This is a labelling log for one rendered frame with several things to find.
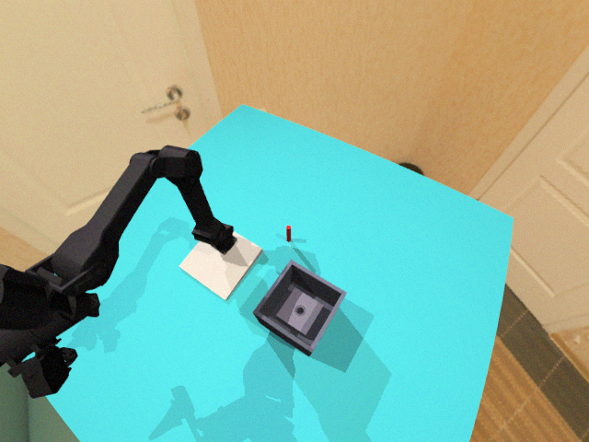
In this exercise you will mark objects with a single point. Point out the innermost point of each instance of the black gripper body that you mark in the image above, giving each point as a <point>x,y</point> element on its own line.
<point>16,345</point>

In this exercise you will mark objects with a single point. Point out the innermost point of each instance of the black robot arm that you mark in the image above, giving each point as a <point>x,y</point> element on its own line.
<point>49,297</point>

